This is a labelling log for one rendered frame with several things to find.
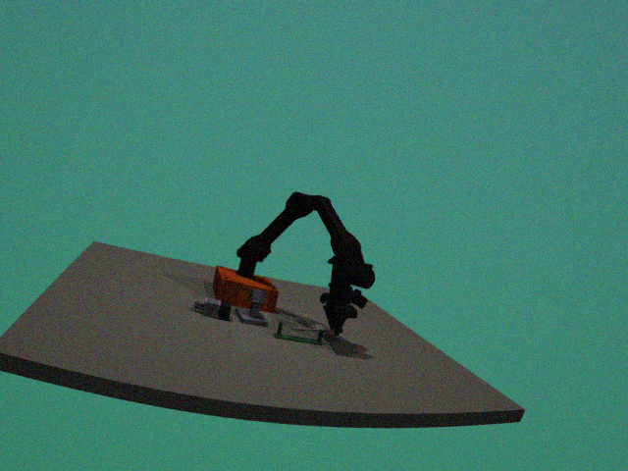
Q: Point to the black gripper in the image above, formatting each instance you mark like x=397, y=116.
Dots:
x=336, y=310

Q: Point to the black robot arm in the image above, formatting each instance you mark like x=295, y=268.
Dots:
x=348, y=265

